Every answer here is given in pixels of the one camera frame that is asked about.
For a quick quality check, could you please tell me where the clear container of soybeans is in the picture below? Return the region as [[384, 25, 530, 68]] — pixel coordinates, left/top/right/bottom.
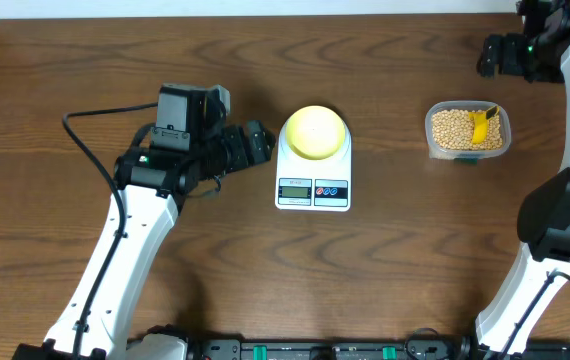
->
[[425, 100, 512, 162]]

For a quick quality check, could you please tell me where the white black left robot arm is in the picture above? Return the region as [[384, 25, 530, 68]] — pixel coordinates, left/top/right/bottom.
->
[[13, 121, 275, 359]]

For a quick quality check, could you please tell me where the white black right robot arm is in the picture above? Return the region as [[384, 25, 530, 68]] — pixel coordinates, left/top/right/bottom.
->
[[461, 0, 570, 359]]

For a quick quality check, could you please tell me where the yellow plastic scoop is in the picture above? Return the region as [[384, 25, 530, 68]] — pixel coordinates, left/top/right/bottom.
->
[[468, 105, 500, 144]]

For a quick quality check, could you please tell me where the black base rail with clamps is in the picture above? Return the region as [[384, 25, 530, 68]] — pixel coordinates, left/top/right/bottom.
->
[[125, 325, 570, 360]]

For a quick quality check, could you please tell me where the white digital kitchen scale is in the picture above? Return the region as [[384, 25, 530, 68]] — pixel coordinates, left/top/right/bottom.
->
[[274, 118, 352, 212]]

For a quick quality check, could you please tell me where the yellow plastic bowl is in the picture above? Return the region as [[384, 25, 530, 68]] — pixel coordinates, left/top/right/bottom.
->
[[285, 105, 346, 160]]

